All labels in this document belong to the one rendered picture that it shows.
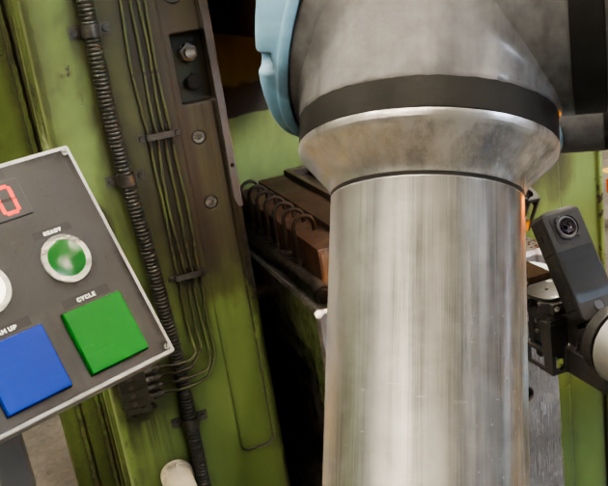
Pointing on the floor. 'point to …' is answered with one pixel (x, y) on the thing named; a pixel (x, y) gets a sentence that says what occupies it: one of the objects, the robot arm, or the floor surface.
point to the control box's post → (13, 463)
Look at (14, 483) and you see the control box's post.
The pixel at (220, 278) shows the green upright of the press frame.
